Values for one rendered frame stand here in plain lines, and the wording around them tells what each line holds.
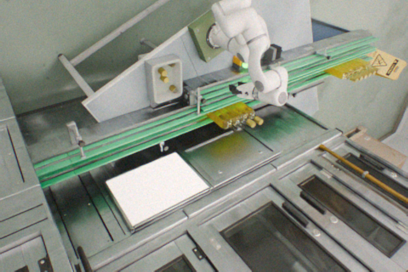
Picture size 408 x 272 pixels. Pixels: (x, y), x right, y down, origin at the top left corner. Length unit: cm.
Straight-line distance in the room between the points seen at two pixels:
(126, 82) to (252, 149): 77
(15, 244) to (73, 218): 53
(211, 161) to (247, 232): 44
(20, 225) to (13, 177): 24
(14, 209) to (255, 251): 90
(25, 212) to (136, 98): 88
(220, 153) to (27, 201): 100
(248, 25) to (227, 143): 79
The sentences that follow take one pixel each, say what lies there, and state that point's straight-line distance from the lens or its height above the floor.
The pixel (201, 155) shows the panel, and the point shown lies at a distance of 173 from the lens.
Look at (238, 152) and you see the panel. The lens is 176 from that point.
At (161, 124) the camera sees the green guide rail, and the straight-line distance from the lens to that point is 168.
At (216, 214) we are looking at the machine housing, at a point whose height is 143.
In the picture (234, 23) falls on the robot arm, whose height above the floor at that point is 125.
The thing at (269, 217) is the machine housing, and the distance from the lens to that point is 154.
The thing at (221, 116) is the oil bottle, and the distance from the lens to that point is 176.
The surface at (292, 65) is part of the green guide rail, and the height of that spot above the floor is 93.
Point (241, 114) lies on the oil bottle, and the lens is 179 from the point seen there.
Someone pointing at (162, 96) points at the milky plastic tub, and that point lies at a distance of 175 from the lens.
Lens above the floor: 215
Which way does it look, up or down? 42 degrees down
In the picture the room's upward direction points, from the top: 130 degrees clockwise
